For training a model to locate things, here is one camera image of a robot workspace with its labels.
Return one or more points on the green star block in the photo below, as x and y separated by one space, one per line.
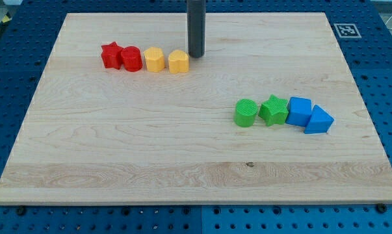
274 110

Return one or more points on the red cylinder block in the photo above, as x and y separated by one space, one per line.
131 58

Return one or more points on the blue triangle block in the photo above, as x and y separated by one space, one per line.
320 121

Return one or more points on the light wooden board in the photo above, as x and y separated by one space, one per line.
97 136

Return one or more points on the white fiducial marker tag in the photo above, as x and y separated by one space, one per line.
347 30

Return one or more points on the yellow heart block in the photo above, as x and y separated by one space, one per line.
178 62

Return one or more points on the yellow hexagon block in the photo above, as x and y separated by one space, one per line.
154 58

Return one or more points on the green cylinder block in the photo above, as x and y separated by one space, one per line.
245 112

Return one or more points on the blue cube block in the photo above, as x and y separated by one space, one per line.
300 110

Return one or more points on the red star block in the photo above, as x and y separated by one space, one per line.
111 55

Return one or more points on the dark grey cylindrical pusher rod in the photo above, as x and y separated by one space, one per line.
196 11

